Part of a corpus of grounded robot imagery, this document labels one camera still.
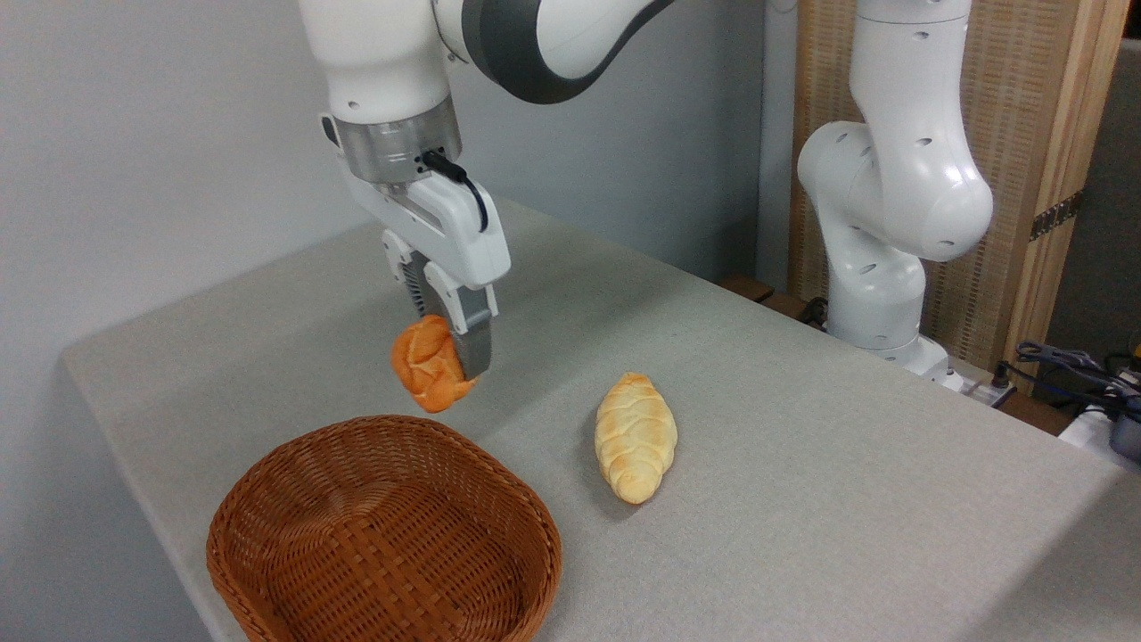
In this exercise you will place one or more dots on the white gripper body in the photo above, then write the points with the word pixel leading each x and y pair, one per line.
pixel 455 232

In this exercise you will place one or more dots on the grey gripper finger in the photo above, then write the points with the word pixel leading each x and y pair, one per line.
pixel 412 285
pixel 472 339

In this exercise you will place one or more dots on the round orange bread roll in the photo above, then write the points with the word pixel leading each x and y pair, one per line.
pixel 423 366

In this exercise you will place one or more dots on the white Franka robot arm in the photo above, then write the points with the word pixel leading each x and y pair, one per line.
pixel 891 178

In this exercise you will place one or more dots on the long pale braided bread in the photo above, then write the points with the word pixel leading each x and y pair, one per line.
pixel 635 437

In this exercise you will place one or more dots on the brown wicker basket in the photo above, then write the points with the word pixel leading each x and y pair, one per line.
pixel 383 535

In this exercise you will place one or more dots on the wooden bamboo folding screen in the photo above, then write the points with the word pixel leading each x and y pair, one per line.
pixel 1016 98

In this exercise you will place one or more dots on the metal screen hinge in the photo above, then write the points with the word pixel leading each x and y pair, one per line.
pixel 1056 215

